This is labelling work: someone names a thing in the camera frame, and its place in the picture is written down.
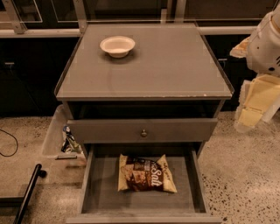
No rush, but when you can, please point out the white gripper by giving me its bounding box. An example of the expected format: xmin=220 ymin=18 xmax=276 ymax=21
xmin=229 ymin=11 xmax=280 ymax=133

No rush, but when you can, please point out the brown chip bag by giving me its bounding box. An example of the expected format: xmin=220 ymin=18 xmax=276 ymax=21
xmin=118 ymin=154 xmax=177 ymax=193

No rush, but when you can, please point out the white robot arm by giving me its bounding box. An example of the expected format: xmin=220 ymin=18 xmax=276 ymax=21
xmin=230 ymin=5 xmax=280 ymax=133

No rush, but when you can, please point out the grey drawer cabinet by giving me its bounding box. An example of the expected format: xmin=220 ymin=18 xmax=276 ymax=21
xmin=56 ymin=25 xmax=234 ymax=154

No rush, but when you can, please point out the grey top drawer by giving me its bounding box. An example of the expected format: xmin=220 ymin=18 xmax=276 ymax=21
xmin=67 ymin=118 xmax=218 ymax=144

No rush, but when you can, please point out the brass drawer knob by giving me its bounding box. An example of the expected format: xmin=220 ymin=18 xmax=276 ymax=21
xmin=141 ymin=129 xmax=148 ymax=137

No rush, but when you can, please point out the grey open middle drawer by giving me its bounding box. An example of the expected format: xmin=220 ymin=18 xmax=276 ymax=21
xmin=66 ymin=143 xmax=221 ymax=224

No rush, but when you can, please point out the white paper bowl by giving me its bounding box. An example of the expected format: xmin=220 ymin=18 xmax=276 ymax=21
xmin=100 ymin=36 xmax=136 ymax=58

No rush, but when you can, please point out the snack wrapper in bin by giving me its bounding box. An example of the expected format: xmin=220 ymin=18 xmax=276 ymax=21
xmin=61 ymin=125 xmax=82 ymax=154

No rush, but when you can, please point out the clear plastic bin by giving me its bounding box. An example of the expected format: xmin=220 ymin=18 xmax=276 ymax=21
xmin=42 ymin=105 xmax=77 ymax=160

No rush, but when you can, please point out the black metal bar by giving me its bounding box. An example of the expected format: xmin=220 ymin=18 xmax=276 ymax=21
xmin=13 ymin=164 xmax=47 ymax=224

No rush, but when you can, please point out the metal railing frame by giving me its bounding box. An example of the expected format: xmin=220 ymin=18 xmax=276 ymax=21
xmin=0 ymin=0 xmax=280 ymax=39

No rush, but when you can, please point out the black cable on floor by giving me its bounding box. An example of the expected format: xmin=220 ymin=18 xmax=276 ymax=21
xmin=0 ymin=129 xmax=19 ymax=158

